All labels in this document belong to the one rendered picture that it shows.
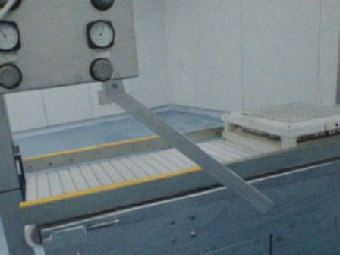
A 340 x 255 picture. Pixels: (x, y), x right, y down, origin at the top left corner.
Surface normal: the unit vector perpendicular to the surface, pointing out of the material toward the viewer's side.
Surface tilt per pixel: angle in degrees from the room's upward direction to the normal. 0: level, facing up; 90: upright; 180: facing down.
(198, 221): 90
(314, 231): 90
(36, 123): 90
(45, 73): 90
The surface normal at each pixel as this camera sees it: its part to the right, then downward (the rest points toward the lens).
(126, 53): 0.28, 0.20
